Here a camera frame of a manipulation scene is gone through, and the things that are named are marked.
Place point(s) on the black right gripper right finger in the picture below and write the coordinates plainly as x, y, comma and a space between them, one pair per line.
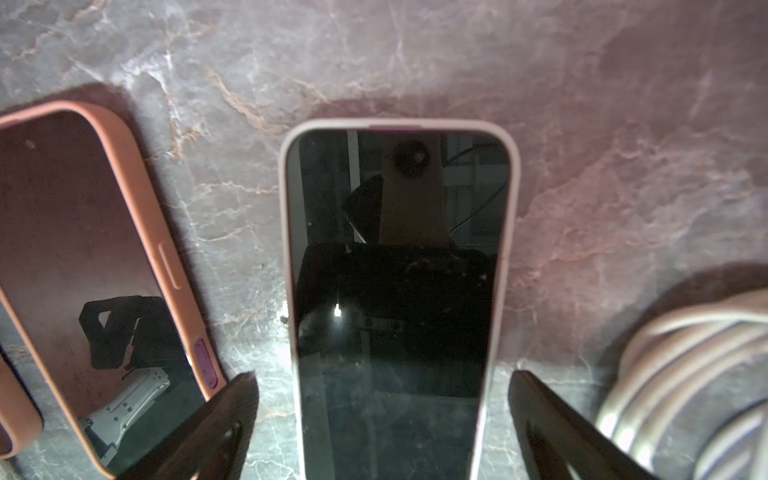
556, 442

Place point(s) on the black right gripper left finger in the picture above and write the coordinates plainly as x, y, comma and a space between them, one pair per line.
212, 443

